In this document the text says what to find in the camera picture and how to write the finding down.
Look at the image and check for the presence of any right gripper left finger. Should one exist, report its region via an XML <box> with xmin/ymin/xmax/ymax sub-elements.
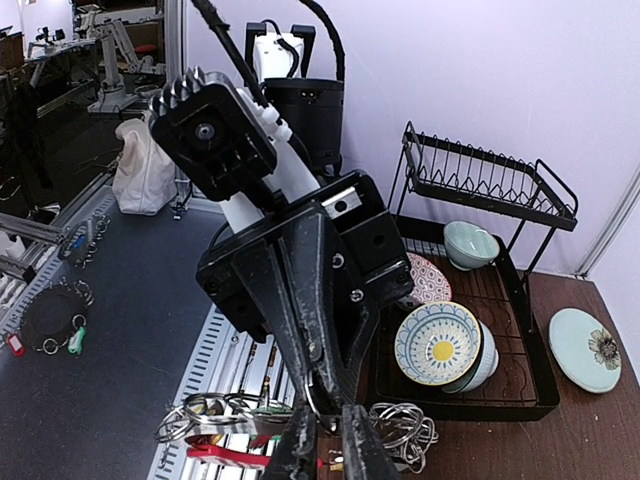
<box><xmin>262</xmin><ymin>405</ymin><xmax>318</xmax><ymax>480</ymax></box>

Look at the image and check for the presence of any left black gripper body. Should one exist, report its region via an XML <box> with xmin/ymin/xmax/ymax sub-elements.
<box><xmin>196</xmin><ymin>171</ymin><xmax>413</xmax><ymax>345</ymax></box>

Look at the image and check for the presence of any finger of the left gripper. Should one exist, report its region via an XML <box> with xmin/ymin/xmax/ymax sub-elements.
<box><xmin>279</xmin><ymin>208</ymin><xmax>348</xmax><ymax>410</ymax></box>
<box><xmin>232</xmin><ymin>239</ymin><xmax>312</xmax><ymax>400</ymax></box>

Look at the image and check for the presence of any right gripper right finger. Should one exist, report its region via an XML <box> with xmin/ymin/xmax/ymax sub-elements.
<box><xmin>340</xmin><ymin>404</ymin><xmax>400</xmax><ymax>480</ymax></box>

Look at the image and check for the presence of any keyring bundle with coloured tags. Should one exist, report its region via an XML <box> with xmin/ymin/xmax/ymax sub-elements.
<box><xmin>155</xmin><ymin>392</ymin><xmax>439</xmax><ymax>473</ymax></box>

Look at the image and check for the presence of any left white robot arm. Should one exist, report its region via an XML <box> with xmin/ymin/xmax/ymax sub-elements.
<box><xmin>182</xmin><ymin>1</ymin><xmax>413</xmax><ymax>412</ymax></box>

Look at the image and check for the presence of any red patterned plate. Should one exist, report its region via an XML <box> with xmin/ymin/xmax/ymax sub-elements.
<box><xmin>397</xmin><ymin>252</ymin><xmax>453</xmax><ymax>310</ymax></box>

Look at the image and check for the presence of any light green bowl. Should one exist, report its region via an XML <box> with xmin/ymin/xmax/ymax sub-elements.
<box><xmin>443</xmin><ymin>221</ymin><xmax>500</xmax><ymax>271</ymax></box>

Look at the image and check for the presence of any white fabric bag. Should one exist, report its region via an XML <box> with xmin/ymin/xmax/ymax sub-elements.
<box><xmin>112</xmin><ymin>119</ymin><xmax>177</xmax><ymax>216</ymax></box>

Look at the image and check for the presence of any light blue flower plate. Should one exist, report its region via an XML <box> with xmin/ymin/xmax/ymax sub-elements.
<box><xmin>549</xmin><ymin>308</ymin><xmax>622</xmax><ymax>394</ymax></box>

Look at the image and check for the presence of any aluminium slotted front rail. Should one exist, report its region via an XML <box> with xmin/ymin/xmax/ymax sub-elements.
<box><xmin>146</xmin><ymin>306</ymin><xmax>295</xmax><ymax>479</ymax></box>

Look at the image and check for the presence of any black wire dish rack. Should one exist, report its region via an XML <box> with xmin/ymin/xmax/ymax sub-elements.
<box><xmin>364</xmin><ymin>123</ymin><xmax>578</xmax><ymax>422</ymax></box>

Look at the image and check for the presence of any black ring with tags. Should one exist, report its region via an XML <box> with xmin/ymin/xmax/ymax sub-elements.
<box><xmin>7</xmin><ymin>279</ymin><xmax>95</xmax><ymax>359</ymax></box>

